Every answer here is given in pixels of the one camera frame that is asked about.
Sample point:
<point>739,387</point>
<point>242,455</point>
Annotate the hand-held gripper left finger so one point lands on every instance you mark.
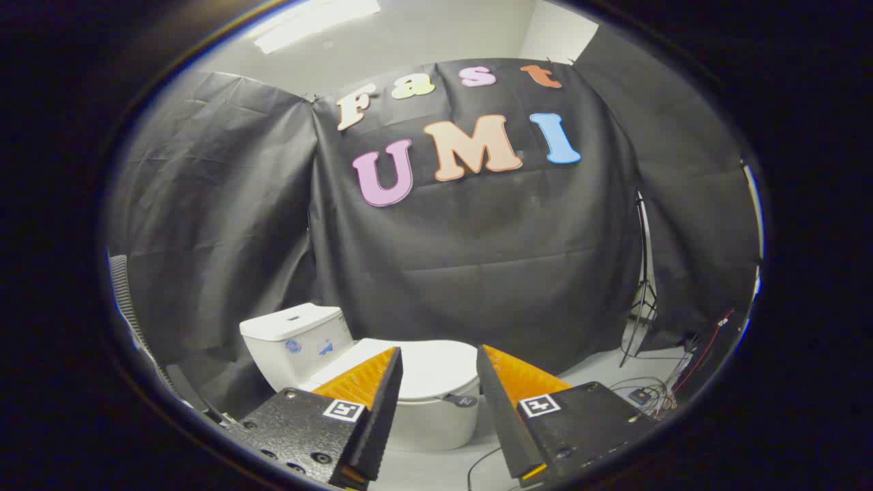
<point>382,416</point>

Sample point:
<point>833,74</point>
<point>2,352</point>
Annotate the black tripod stand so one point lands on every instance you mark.
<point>642,239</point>

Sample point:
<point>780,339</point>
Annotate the plain black backdrop cloth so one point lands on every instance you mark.
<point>218,239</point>
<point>696,225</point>

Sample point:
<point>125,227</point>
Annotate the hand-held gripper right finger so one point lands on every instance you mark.
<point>505,423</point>

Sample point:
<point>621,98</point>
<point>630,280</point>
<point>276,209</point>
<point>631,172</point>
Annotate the small black box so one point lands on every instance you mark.
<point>639,394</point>

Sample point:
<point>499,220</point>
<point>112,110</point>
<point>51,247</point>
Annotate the white ceramic toilet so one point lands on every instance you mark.
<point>286,341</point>

